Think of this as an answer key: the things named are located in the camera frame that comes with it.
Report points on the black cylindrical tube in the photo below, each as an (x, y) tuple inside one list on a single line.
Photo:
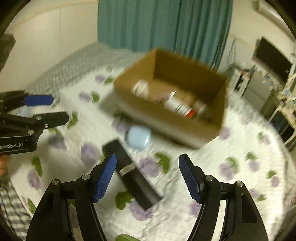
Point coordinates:
[(132, 178)]

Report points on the white dressing table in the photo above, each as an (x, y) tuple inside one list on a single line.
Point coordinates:
[(286, 106)]

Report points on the open cardboard box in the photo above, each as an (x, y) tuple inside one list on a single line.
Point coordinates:
[(178, 97)]

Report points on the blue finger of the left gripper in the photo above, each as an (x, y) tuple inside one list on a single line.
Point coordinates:
[(15, 99)]

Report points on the teal curtain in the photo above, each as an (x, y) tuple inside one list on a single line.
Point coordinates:
[(195, 29)]

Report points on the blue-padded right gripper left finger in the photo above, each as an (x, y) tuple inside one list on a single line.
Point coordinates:
[(51, 219)]

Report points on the person's hand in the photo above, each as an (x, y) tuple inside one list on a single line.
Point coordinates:
[(3, 164)]

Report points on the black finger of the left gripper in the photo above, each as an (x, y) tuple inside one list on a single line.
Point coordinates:
[(51, 120)]

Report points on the light blue earbuds case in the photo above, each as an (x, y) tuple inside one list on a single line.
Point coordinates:
[(138, 137)]

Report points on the black wall television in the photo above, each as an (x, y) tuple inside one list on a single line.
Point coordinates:
[(272, 59)]

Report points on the white rectangular block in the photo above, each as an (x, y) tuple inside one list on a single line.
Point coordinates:
[(141, 89)]

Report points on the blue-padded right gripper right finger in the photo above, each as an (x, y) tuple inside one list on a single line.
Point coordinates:
[(242, 220)]

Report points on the white bottle red base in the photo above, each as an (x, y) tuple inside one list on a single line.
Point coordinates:
[(178, 107)]

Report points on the floral white quilt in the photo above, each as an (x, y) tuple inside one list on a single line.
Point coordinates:
[(248, 149)]

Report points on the silver small fridge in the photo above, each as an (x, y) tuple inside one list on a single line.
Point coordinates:
[(258, 90)]

